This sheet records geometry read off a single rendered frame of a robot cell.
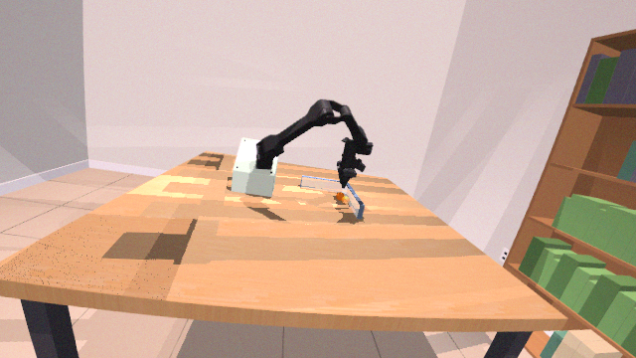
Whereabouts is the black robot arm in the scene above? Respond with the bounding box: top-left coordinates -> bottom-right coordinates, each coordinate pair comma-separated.
255,99 -> 374,170

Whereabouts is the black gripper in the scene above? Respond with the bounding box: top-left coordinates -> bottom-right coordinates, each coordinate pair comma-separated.
337,152 -> 357,189

